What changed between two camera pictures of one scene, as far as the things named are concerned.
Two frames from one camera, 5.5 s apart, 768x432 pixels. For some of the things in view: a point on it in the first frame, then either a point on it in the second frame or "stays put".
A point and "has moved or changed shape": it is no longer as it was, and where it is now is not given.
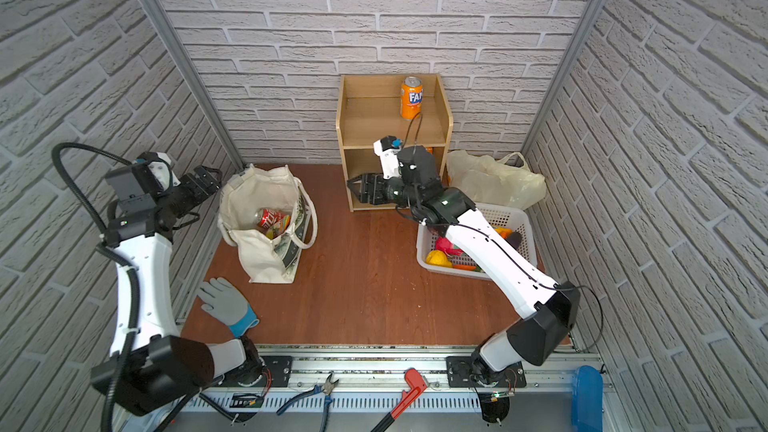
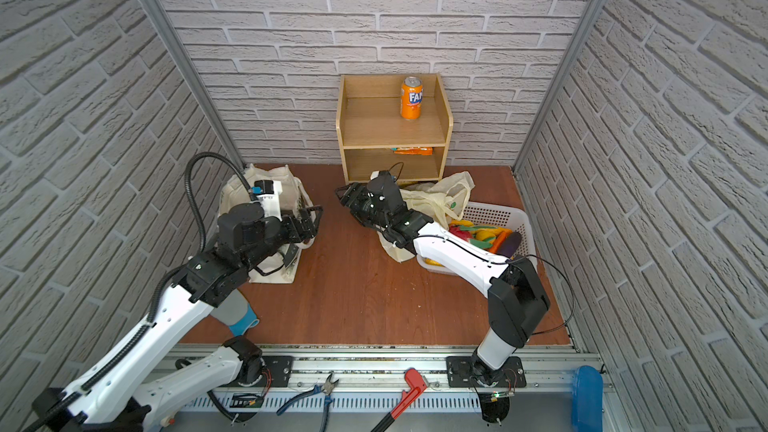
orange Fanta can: [411, 98] stays put
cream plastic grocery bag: [507, 182] has moved or changed shape
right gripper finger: [373, 196] -> [366, 214]
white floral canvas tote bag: [270, 215] stays put
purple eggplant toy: [514, 239] stays put
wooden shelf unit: [368, 109] stays put
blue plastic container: [587, 400] stays put
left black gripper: [192, 183] -> [306, 226]
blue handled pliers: [327, 390] stays put
